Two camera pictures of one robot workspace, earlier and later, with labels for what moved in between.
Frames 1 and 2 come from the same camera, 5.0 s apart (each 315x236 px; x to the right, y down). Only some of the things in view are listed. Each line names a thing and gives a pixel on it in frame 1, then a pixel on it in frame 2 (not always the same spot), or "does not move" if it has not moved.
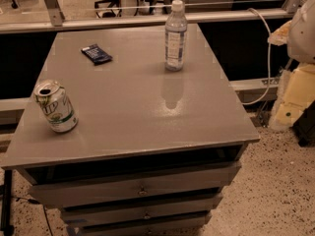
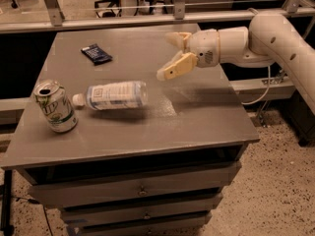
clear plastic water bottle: (176, 38) → (113, 94)
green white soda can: (56, 105) does not move
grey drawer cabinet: (152, 149) does not move
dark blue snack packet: (96, 55) does not move
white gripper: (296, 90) → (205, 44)
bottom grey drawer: (145, 230) does not move
